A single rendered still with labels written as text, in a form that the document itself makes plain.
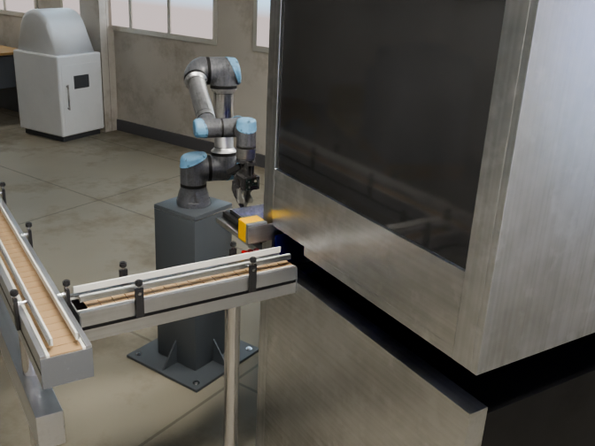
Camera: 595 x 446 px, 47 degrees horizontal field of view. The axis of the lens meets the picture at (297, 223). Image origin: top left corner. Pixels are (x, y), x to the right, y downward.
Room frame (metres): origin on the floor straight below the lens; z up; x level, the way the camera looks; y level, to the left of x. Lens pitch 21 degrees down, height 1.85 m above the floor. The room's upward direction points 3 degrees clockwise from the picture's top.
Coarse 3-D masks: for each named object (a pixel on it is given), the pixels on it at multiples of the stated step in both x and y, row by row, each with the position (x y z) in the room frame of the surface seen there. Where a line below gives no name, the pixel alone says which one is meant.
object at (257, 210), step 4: (260, 204) 2.59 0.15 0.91; (236, 208) 2.54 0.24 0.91; (240, 208) 2.54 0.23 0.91; (244, 208) 2.55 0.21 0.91; (248, 208) 2.56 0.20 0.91; (252, 208) 2.57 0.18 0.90; (256, 208) 2.58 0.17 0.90; (260, 208) 2.59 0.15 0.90; (232, 212) 2.51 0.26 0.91; (236, 212) 2.54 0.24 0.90; (240, 212) 2.54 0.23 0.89; (244, 212) 2.56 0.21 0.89; (248, 212) 2.56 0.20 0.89; (252, 212) 2.57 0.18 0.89; (256, 212) 2.58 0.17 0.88; (260, 212) 2.59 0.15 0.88; (236, 216) 2.47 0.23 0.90; (240, 216) 2.45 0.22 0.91; (244, 216) 2.54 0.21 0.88; (248, 216) 2.54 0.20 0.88; (260, 216) 2.55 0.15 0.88
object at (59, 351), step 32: (0, 192) 2.45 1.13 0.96; (0, 224) 2.21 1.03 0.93; (0, 256) 1.95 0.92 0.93; (32, 256) 1.88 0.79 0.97; (0, 288) 1.85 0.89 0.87; (32, 288) 1.74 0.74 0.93; (64, 288) 1.68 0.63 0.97; (32, 320) 1.56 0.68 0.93; (64, 320) 1.58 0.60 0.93; (32, 352) 1.47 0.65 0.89; (64, 352) 1.42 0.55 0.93
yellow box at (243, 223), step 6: (252, 216) 2.15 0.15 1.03; (258, 216) 2.15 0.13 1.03; (240, 222) 2.12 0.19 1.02; (246, 222) 2.09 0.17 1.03; (252, 222) 2.09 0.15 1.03; (258, 222) 2.10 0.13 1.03; (264, 222) 2.10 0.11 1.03; (240, 228) 2.11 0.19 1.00; (246, 228) 2.08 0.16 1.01; (240, 234) 2.11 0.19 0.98; (246, 234) 2.08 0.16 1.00; (246, 240) 2.08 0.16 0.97
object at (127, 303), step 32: (256, 256) 2.00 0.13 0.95; (288, 256) 1.99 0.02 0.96; (96, 288) 1.72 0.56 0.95; (128, 288) 1.71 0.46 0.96; (160, 288) 1.78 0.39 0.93; (192, 288) 1.79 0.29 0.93; (224, 288) 1.84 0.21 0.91; (256, 288) 1.90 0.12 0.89; (288, 288) 1.96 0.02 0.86; (96, 320) 1.63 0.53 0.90; (128, 320) 1.68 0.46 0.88; (160, 320) 1.73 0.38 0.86
